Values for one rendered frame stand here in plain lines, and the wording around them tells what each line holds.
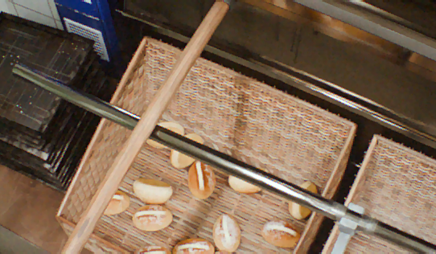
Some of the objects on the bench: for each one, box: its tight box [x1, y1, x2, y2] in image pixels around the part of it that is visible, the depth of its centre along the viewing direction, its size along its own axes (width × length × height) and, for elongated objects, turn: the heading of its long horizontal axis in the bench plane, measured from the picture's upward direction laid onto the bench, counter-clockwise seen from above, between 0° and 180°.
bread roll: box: [146, 121, 184, 149], centre depth 216 cm, size 6×10×7 cm
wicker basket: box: [56, 36, 357, 254], centre depth 198 cm, size 49×56×28 cm
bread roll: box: [289, 181, 318, 219], centre depth 205 cm, size 6×10×7 cm
